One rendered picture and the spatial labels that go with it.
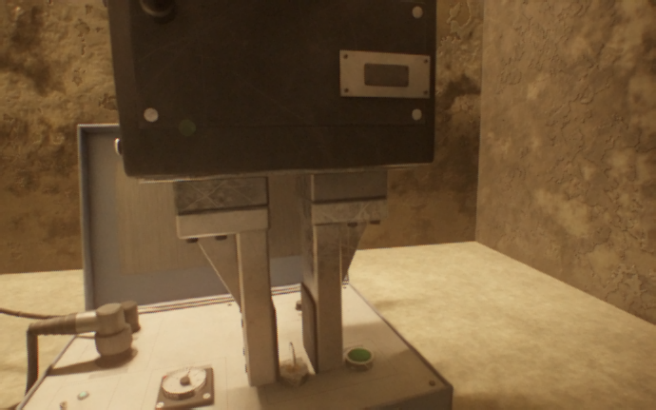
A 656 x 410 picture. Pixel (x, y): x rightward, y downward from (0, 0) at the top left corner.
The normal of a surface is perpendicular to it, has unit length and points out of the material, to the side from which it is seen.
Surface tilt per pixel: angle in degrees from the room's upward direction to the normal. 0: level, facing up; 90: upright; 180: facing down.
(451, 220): 90
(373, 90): 90
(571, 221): 90
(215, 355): 0
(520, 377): 0
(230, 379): 0
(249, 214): 90
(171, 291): 75
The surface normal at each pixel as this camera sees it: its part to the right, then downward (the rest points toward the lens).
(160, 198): 0.28, -0.11
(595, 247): -0.99, 0.04
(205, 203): 0.29, 0.15
